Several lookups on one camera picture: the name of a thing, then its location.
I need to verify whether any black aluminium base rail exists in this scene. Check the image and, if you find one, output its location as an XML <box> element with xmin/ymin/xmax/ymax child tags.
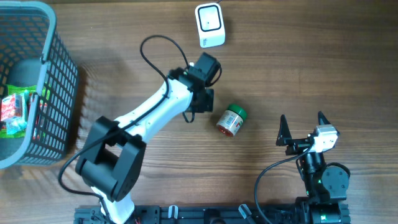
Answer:
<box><xmin>73</xmin><ymin>203</ymin><xmax>351</xmax><ymax>224</ymax></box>

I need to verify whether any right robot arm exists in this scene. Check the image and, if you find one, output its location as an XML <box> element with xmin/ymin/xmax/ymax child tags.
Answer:
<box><xmin>276</xmin><ymin>111</ymin><xmax>351</xmax><ymax>224</ymax></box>

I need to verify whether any teal wrapper packet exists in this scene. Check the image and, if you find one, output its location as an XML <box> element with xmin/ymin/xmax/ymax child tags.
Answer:
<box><xmin>6</xmin><ymin>90</ymin><xmax>29</xmax><ymax>134</ymax></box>

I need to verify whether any red white tissue pack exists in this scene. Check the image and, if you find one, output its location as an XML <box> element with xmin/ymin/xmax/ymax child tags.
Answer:
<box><xmin>1</xmin><ymin>94</ymin><xmax>22</xmax><ymax>123</ymax></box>

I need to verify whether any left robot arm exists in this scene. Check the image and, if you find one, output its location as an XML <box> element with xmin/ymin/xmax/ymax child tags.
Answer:
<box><xmin>75</xmin><ymin>53</ymin><xmax>221</xmax><ymax>223</ymax></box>

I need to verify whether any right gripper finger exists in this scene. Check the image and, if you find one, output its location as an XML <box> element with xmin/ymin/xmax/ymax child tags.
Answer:
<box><xmin>275</xmin><ymin>114</ymin><xmax>292</xmax><ymax>146</ymax></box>
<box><xmin>317</xmin><ymin>111</ymin><xmax>340</xmax><ymax>135</ymax></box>

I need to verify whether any green snack bag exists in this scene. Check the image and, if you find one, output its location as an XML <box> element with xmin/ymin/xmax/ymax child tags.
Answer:
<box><xmin>1</xmin><ymin>85</ymin><xmax>37</xmax><ymax>139</ymax></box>

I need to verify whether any green lid jar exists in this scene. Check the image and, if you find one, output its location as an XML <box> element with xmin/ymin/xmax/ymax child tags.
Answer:
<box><xmin>216</xmin><ymin>104</ymin><xmax>248</xmax><ymax>137</ymax></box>

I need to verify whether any white barcode scanner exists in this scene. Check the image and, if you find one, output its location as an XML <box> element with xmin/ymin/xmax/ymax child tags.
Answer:
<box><xmin>195</xmin><ymin>2</ymin><xmax>226</xmax><ymax>49</ymax></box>

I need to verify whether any right black camera cable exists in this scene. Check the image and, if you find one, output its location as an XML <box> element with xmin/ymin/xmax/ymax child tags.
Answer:
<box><xmin>253</xmin><ymin>143</ymin><xmax>315</xmax><ymax>224</ymax></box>

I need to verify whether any grey plastic mesh basket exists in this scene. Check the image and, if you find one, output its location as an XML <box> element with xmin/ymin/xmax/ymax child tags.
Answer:
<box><xmin>1</xmin><ymin>1</ymin><xmax>79</xmax><ymax>169</ymax></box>

